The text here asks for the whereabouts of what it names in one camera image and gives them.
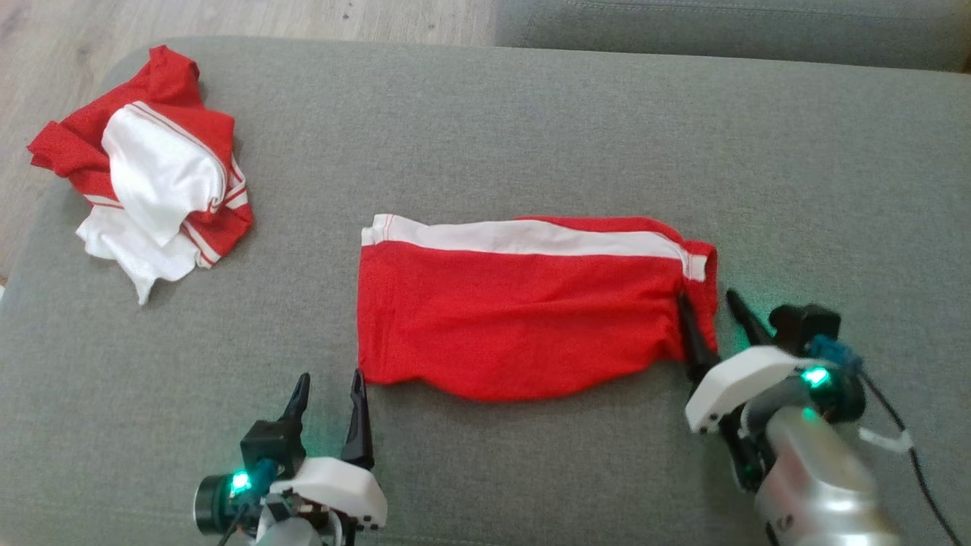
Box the teal camera cable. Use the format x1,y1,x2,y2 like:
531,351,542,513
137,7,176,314
218,457,278,546

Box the large grey sofa seat cushion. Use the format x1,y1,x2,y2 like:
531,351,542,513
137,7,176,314
0,36,971,546

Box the red shirt with white sleeves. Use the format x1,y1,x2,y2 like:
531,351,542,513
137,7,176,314
27,44,254,306

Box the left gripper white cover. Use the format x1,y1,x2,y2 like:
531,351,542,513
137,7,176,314
193,369,388,535

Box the grey cushion with stitched seam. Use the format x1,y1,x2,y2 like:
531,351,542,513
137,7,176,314
495,0,971,73

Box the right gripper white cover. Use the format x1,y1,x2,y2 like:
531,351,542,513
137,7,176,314
677,288,867,494

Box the white cable tie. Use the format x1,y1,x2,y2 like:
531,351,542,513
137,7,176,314
859,427,913,456

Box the red shorts with white stripe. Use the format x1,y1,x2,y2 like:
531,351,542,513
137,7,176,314
357,214,719,403

